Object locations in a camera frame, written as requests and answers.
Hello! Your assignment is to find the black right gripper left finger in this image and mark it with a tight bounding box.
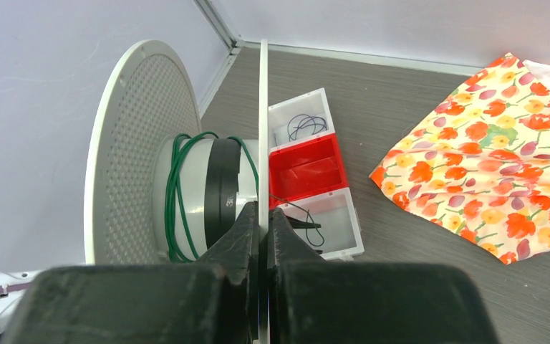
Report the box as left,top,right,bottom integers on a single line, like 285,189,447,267
1,202,259,343

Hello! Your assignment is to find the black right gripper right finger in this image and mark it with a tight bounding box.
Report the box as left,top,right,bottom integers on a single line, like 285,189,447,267
267,210,498,343

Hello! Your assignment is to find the green wire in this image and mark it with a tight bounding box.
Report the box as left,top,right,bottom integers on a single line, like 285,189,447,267
163,130,261,264

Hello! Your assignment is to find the white perforated spool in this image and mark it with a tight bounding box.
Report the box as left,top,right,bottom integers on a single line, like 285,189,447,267
84,40,269,343

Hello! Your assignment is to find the white and red bin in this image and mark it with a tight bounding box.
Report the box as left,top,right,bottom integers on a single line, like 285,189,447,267
266,88,365,262

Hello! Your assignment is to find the floral orange cloth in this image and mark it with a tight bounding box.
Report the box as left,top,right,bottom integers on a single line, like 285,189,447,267
370,53,550,264

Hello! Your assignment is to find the black wire in bin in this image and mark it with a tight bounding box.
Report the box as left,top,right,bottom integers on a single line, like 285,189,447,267
269,193,327,248

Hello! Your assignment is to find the dark blue wire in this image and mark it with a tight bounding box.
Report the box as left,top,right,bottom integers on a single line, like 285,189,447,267
287,113,329,143

